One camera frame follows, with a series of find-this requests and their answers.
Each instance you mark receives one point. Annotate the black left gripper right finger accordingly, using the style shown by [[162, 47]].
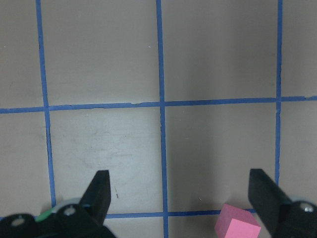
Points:
[[268, 200]]

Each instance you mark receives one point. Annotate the pink foam cube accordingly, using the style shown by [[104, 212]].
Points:
[[234, 222]]

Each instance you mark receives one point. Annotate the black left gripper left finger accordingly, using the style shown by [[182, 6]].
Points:
[[96, 199]]

